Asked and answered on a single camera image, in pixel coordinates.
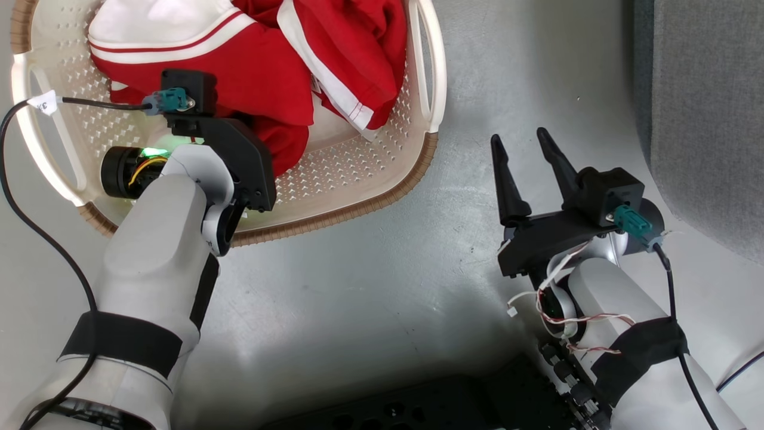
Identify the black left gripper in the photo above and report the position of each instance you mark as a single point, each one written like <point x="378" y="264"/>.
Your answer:
<point x="245" y="158"/>

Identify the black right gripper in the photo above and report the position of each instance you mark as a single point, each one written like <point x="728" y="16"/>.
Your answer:
<point x="543" y="239"/>

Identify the red and white garment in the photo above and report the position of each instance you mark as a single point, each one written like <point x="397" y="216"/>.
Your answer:
<point x="262" y="77"/>

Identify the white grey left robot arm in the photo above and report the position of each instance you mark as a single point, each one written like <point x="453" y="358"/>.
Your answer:
<point x="149" y="251"/>

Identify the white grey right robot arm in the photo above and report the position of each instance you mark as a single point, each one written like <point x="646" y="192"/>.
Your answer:
<point x="615" y="292"/>

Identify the cream perforated laundry basket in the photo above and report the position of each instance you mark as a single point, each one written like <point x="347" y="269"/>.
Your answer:
<point x="358" y="173"/>

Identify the grey fabric sofa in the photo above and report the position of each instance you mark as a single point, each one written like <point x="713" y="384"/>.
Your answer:
<point x="710" y="107"/>

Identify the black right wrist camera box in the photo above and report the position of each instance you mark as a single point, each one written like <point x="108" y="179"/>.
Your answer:
<point x="615" y="191"/>

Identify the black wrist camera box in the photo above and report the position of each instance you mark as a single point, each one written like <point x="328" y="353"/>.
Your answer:
<point x="615" y="191"/>
<point x="191" y="86"/>

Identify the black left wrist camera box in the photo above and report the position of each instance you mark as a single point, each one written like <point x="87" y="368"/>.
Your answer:
<point x="191" y="86"/>

